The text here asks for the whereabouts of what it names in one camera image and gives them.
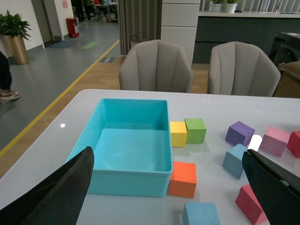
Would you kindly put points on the dark grey counter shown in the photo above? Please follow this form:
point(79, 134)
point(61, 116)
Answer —
point(258, 29)

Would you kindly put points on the purple foam cube back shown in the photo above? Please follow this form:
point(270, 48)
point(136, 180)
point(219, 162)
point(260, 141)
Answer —
point(239, 133)

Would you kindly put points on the left beige armchair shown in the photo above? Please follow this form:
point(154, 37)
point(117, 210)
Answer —
point(156, 65)

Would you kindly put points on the light blue foam cube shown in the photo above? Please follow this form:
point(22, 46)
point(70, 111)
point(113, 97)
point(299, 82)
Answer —
point(200, 213)
point(233, 161)

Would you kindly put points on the orange foam cube near bin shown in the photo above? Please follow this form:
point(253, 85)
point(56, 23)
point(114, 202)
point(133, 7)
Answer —
point(183, 180)

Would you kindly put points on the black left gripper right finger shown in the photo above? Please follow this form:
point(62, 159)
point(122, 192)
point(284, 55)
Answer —
point(276, 189)

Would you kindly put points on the cyan plastic bin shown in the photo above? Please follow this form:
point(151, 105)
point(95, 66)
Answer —
point(131, 142)

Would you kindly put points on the red fire extinguisher box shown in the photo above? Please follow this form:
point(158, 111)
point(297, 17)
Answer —
point(72, 27)

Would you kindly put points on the right beige armchair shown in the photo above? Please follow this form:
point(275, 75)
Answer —
point(241, 69)

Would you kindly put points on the white potted plant left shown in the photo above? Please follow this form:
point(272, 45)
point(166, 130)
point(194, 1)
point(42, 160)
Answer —
point(216, 5)

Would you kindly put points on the black appliance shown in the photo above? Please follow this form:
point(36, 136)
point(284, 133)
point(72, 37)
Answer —
point(285, 48)

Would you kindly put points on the white drawer cabinet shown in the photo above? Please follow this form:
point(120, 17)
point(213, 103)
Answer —
point(179, 24)

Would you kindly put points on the dark red foam cube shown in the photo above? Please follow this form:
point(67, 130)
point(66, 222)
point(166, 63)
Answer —
point(294, 144)

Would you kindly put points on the white potted plant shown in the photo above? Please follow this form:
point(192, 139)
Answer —
point(216, 5)
point(230, 6)

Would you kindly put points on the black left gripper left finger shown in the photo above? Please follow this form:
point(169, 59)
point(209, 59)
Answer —
point(58, 199)

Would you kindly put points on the walking person leg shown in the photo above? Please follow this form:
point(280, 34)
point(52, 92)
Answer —
point(6, 80)

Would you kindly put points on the red foam cube front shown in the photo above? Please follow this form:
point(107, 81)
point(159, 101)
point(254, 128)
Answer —
point(249, 205)

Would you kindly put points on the green foam cube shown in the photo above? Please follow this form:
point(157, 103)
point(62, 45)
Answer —
point(196, 130)

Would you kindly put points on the beige armchair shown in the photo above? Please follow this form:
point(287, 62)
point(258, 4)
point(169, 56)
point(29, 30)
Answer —
point(241, 69)
point(156, 65)

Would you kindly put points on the pink foam cube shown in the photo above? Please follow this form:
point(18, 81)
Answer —
point(274, 141)

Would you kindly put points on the white potted plant right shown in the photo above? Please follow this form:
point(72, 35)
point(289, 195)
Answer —
point(230, 6)

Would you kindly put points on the potted plant gold pot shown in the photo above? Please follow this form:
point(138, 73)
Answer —
point(15, 30)

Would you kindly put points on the yellow foam cube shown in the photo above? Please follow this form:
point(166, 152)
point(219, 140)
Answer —
point(178, 133)

